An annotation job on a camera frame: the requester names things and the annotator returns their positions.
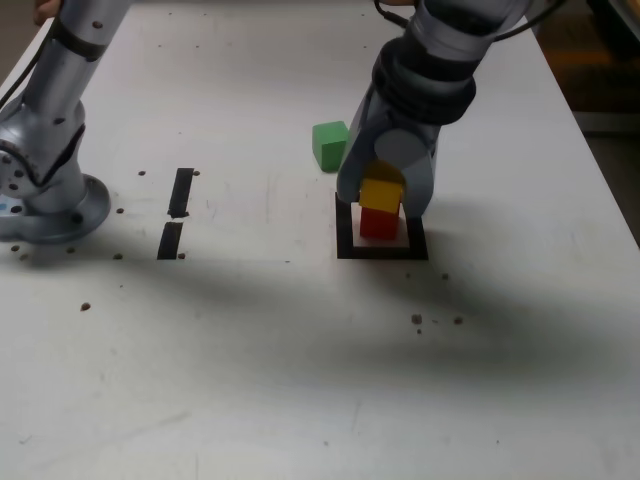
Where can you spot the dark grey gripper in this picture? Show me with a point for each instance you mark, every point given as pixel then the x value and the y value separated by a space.
pixel 410 122

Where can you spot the yellow cube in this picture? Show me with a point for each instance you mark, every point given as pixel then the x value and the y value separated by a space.
pixel 380 197

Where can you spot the red cube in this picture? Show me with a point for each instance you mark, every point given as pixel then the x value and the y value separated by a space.
pixel 377 226

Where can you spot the green cube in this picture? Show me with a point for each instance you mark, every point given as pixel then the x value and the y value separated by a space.
pixel 332 156

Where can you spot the black tape square outline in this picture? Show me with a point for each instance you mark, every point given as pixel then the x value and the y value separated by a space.
pixel 380 254

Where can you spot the person's left hand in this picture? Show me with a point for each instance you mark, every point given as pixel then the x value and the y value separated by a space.
pixel 397 2

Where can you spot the person's right hand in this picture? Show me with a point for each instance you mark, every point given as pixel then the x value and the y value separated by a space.
pixel 46 10

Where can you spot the black tape strip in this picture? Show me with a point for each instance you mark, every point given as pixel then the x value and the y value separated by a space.
pixel 180 192

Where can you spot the grey metal beam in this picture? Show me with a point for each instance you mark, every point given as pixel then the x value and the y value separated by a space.
pixel 610 122

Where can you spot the grey metal post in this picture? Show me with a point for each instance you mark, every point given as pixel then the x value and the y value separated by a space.
pixel 540 25

